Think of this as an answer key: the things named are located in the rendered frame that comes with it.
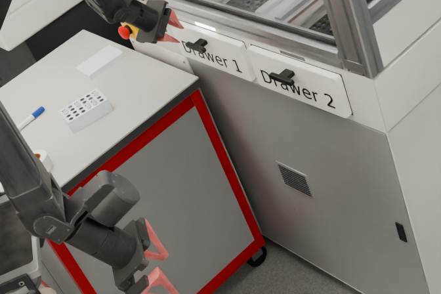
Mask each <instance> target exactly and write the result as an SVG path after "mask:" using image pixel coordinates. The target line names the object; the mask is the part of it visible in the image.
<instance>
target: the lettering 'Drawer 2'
mask: <svg viewBox="0 0 441 294"><path fill-rule="evenodd" d="M260 71H261V73H262V77H263V79H264V82H266V83H271V82H272V80H271V79H270V82H268V81H265V78H264V75H263V72H264V73H266V72H265V71H263V70H260ZM266 74H267V75H269V74H268V73H266ZM282 85H285V86H286V89H284V88H283V87H282ZM281 87H282V88H283V89H284V90H288V88H287V85H286V84H283V83H281ZM290 87H291V86H290ZM295 89H296V87H295V85H293V89H292V87H291V90H292V91H293V93H295ZM304 90H306V91H308V90H307V89H303V94H304V95H305V94H308V95H310V92H309V91H308V93H306V92H304ZM288 91H289V90H288ZM296 91H297V93H298V95H300V90H299V86H298V90H297V89H296ZM312 94H313V96H314V99H315V101H316V98H315V94H317V93H314V92H312ZM324 95H327V96H329V97H330V99H331V101H330V102H329V103H328V104H327V105H328V106H329V107H332V108H335V107H333V106H330V104H331V103H332V102H333V99H332V97H331V96H330V95H328V94H325V93H324ZM305 96H306V95H305ZM306 97H307V96H306ZM307 98H308V99H312V98H309V97H307Z"/></svg>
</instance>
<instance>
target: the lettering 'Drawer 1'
mask: <svg viewBox="0 0 441 294"><path fill-rule="evenodd" d="M184 43H186V42H184V41H182V44H183V46H184ZM184 49H185V51H186V52H188V53H191V49H190V51H187V50H186V48H185V46H184ZM198 54H199V56H200V54H202V55H203V53H201V52H199V53H198ZM207 54H208V56H207V55H206V53H205V55H206V57H207V58H208V60H209V61H210V58H211V56H212V58H211V60H212V61H213V62H214V59H213V55H212V54H211V56H210V54H209V53H207ZM200 57H201V58H204V59H205V57H204V55H203V57H202V56H200ZM209 57H210V58H209ZM217 57H218V56H215V59H216V61H217V62H218V61H220V62H222V60H221V59H220V57H218V58H219V59H220V60H218V59H217ZM232 61H234V62H235V63H236V61H235V60H232ZM218 63H219V62H218ZM219 64H220V63H219ZM220 65H221V66H223V64H220ZM236 66H237V69H238V70H236V71H237V72H240V73H242V72H241V71H240V70H239V68H238V65H237V63H236Z"/></svg>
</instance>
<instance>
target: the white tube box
mask: <svg viewBox="0 0 441 294"><path fill-rule="evenodd" d="M93 91H97V92H98V96H95V95H94V94H93ZM94 99H96V101H97V103H98V104H96V105H95V106H94V105H93V103H92V100H94ZM77 101H79V103H80V107H78V108H77V107H76V105H75V102H77ZM87 103H90V105H91V108H90V109H87V107H86V104H87ZM65 108H66V109H67V110H68V114H66V115H65V114H64V112H63V109H65ZM63 109H61V110H59V111H58V112H59V114H60V116H61V117H62V119H63V121H64V123H65V124H66V125H67V126H68V127H69V128H70V130H71V131H72V132H73V134H75V133H76V132H78V131H80V130H81V129H83V128H84V127H86V126H88V125H89V124H91V123H92V122H94V121H96V120H98V119H99V118H101V117H102V116H104V115H106V114H107V113H109V112H111V111H112V110H113V108H112V106H111V104H110V102H109V100H108V99H107V98H106V97H105V96H104V95H103V94H102V93H101V92H100V91H99V90H98V89H97V88H95V89H94V90H92V91H91V92H89V93H87V94H86V95H84V96H82V97H81V98H79V99H77V100H76V101H74V102H72V103H71V104H69V105H67V106H66V107H64V108H63Z"/></svg>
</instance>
